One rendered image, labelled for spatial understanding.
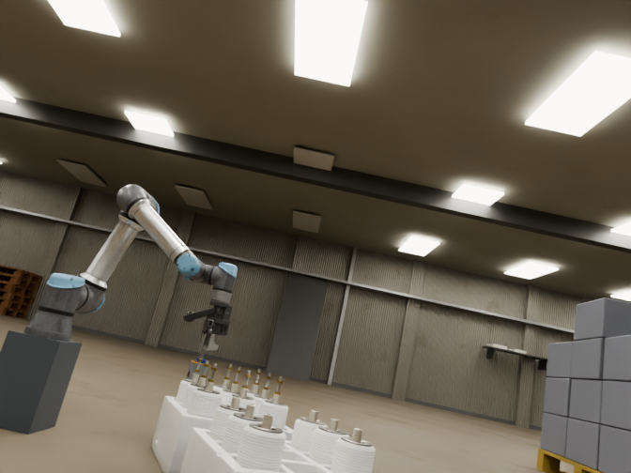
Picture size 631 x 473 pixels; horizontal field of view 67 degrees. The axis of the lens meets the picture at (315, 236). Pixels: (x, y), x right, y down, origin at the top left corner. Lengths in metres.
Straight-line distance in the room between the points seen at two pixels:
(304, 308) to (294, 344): 0.91
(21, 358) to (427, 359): 10.72
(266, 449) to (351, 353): 10.60
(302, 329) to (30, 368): 9.46
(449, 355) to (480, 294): 1.72
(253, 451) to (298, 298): 10.29
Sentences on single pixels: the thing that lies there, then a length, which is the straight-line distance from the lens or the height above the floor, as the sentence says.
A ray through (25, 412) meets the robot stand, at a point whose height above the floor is 0.06.
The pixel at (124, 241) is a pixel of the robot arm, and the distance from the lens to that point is 2.04.
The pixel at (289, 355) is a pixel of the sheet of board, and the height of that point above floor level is 0.46.
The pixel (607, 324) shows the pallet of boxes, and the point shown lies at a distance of 3.67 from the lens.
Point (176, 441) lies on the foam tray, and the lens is 1.58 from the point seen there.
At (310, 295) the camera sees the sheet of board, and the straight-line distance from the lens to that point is 11.39.
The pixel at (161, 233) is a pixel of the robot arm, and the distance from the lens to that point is 1.83.
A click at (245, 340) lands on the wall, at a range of 11.61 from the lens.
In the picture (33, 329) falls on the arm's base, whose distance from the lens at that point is 1.91.
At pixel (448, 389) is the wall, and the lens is 12.16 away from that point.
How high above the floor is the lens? 0.41
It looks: 15 degrees up
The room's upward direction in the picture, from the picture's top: 12 degrees clockwise
